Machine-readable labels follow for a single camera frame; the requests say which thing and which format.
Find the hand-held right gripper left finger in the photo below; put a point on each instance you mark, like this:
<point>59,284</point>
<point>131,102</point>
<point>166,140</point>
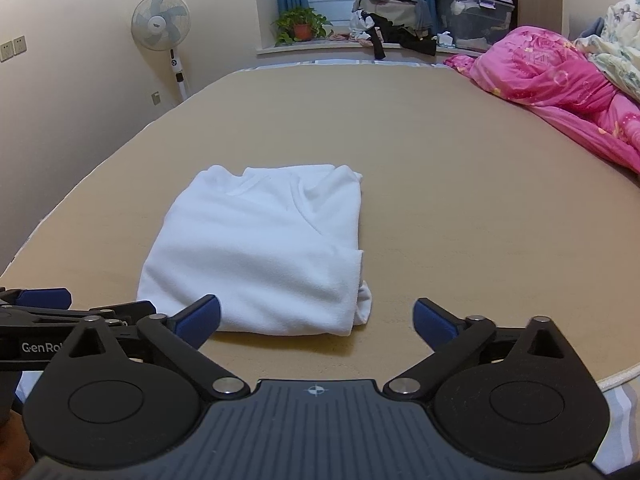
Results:
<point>200,320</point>

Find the potted green plant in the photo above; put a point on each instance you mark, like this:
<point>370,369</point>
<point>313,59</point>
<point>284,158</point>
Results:
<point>300,22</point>

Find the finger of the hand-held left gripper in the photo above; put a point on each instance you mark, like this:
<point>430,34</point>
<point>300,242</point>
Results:
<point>125,310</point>
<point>47,297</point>

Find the tan bed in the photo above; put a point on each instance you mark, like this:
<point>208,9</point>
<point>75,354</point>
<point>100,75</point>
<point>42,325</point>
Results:
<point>425,160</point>

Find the person's left forearm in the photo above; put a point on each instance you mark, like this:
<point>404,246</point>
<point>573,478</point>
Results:
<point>12,437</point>

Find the grey striped bed sheet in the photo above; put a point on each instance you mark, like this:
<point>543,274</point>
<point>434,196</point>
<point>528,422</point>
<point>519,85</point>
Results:
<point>620,415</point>

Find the white tissue box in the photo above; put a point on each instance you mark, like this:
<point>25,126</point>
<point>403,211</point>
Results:
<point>444,40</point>

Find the low wall socket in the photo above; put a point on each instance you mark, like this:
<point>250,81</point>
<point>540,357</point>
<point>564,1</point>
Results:
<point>155,98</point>

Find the white windowsill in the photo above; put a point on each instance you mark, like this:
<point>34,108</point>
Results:
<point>310,50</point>

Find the pink quilt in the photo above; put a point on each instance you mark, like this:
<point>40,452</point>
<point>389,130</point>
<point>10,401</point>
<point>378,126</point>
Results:
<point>550,80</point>

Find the clear plastic storage box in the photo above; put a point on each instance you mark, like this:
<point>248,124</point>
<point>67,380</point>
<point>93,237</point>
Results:
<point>472,15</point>

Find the white long-sleeved shirt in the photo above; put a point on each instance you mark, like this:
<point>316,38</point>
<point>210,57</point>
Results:
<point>260,255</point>

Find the pile of dark clothes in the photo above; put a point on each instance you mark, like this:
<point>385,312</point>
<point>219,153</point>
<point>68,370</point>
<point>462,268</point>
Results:
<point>395,15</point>

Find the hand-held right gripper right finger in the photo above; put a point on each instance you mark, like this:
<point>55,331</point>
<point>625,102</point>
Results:
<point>434,322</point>

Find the white standing fan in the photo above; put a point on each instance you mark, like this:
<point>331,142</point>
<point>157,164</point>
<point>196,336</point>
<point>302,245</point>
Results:
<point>161,22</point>

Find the pale floral quilt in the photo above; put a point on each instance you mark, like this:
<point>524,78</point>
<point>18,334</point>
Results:
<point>620,55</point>

